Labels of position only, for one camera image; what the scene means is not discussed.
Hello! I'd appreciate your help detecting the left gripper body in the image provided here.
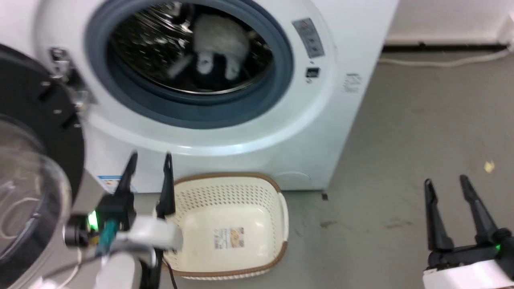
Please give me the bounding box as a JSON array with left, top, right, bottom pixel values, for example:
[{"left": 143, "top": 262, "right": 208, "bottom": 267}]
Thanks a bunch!
[{"left": 86, "top": 194, "right": 184, "bottom": 254}]

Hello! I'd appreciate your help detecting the blue-edged energy sticker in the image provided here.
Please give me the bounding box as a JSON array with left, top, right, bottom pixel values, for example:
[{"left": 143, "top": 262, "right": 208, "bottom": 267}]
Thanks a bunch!
[{"left": 97, "top": 175, "right": 134, "bottom": 194}]

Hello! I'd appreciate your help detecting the white front-load washing machine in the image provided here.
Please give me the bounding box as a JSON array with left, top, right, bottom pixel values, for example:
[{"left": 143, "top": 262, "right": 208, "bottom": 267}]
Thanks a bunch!
[{"left": 34, "top": 0, "right": 400, "bottom": 194}]

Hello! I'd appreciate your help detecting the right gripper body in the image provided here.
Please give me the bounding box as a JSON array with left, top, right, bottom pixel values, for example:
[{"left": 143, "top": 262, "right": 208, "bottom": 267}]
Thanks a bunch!
[{"left": 422, "top": 228, "right": 514, "bottom": 289}]

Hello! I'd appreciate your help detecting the grey rubber door gasket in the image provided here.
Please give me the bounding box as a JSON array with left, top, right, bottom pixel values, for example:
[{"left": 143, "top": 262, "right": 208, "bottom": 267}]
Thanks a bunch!
[{"left": 84, "top": 0, "right": 294, "bottom": 130}]

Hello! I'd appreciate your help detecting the white clothing in drum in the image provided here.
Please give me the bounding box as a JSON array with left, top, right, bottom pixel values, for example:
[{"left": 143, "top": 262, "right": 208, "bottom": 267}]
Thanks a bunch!
[{"left": 192, "top": 14, "right": 252, "bottom": 81}]

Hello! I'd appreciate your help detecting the metal washer door hinge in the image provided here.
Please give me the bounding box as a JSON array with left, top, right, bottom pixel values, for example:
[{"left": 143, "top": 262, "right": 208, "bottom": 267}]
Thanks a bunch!
[{"left": 48, "top": 47, "right": 97, "bottom": 114}]

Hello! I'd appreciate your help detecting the printed basket label sticker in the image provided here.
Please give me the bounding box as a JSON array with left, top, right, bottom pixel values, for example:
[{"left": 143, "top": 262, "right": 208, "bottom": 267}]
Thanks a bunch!
[{"left": 214, "top": 227, "right": 245, "bottom": 250}]

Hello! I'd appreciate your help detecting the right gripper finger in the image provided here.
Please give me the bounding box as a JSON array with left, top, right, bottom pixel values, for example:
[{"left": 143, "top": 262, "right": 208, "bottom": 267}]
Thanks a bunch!
[
  {"left": 459, "top": 175, "right": 501, "bottom": 244},
  {"left": 424, "top": 179, "right": 455, "bottom": 252}
]

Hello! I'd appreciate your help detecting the grey warning label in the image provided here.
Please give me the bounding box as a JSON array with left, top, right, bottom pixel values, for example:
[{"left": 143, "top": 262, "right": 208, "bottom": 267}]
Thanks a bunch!
[{"left": 292, "top": 18, "right": 325, "bottom": 59}]

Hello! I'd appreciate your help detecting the round filter cover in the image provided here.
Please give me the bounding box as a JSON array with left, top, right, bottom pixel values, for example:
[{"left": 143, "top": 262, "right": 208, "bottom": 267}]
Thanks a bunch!
[{"left": 276, "top": 171, "right": 312, "bottom": 190}]

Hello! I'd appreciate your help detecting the stainless steel washer drum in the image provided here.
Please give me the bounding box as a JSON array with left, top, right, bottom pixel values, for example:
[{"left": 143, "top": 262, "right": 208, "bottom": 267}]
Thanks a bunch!
[{"left": 109, "top": 1, "right": 275, "bottom": 95}]

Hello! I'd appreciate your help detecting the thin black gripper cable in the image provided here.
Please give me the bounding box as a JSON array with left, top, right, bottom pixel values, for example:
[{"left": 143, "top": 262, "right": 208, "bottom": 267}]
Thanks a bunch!
[{"left": 162, "top": 260, "right": 178, "bottom": 289}]

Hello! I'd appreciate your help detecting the cream basket with brown rim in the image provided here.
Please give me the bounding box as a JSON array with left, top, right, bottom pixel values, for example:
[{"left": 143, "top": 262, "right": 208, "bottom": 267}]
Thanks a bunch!
[{"left": 162, "top": 173, "right": 289, "bottom": 281}]

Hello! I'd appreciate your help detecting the black baseboard strip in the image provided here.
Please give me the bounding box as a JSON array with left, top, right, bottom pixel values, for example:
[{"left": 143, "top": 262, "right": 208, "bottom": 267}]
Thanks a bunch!
[{"left": 381, "top": 43, "right": 510, "bottom": 53}]

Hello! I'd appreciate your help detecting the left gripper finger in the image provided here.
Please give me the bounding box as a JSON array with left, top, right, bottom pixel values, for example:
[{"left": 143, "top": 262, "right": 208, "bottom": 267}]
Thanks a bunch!
[
  {"left": 156, "top": 152, "right": 176, "bottom": 218},
  {"left": 114, "top": 151, "right": 139, "bottom": 201}
]

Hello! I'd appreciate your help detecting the white floor cable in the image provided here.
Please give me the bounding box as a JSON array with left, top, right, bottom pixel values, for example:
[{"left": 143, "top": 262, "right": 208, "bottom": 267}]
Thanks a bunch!
[{"left": 377, "top": 47, "right": 513, "bottom": 68}]

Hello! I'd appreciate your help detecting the black-rimmed glass washer door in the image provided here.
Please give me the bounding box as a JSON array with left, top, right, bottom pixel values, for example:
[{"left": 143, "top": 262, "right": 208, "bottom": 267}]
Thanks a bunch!
[{"left": 0, "top": 43, "right": 86, "bottom": 289}]

